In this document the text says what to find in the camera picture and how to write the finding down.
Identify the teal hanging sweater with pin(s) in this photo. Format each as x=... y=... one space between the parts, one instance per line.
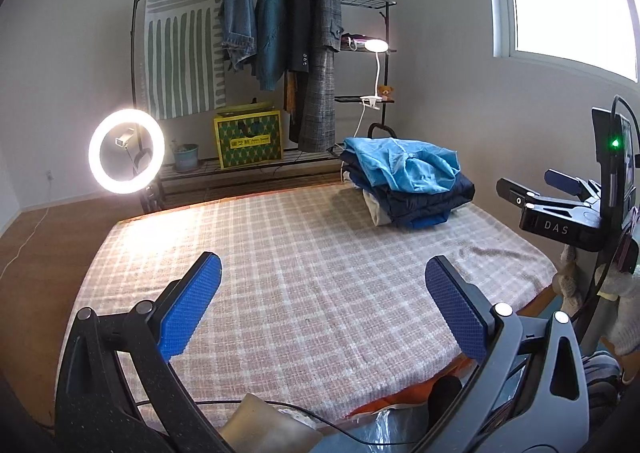
x=271 y=42

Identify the yellow green patterned box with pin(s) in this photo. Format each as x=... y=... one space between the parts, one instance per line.
x=248 y=134

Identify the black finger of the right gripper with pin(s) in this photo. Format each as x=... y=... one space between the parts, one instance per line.
x=516 y=194

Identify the clear plastic bag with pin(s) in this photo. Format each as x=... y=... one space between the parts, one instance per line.
x=393 y=429

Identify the beige folded garment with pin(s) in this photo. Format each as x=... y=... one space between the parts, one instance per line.
x=379 y=216

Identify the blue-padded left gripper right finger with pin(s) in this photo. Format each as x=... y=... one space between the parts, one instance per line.
x=489 y=334

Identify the green striped hanging cloth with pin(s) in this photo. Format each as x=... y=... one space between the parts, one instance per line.
x=183 y=57

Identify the light blue striped garment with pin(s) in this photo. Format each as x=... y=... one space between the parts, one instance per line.
x=409 y=166

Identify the black hanging jacket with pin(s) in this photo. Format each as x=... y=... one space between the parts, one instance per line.
x=296 y=61

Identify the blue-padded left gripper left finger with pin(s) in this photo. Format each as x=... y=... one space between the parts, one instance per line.
x=153 y=338

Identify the plaid bed cover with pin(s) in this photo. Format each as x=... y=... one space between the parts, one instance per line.
x=317 y=306

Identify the blue plant pot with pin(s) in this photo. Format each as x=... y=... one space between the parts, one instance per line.
x=185 y=156

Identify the small teddy bear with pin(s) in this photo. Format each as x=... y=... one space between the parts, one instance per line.
x=386 y=93

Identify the ring light on stand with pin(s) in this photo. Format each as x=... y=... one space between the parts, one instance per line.
x=125 y=154

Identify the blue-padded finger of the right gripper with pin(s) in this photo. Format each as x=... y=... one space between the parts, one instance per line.
x=574 y=186

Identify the black clothes rack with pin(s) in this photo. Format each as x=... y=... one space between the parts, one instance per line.
x=242 y=86

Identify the navy puffer jacket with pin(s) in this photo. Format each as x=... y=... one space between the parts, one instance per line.
x=400 y=205

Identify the denim hanging jacket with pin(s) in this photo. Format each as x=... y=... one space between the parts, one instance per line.
x=239 y=32

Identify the royal blue folded garment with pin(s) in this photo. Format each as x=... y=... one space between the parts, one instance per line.
x=423 y=222

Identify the grey plaid hanging coat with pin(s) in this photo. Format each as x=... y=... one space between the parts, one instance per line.
x=317 y=133

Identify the white gloved right hand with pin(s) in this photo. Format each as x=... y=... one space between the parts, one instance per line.
x=617 y=315

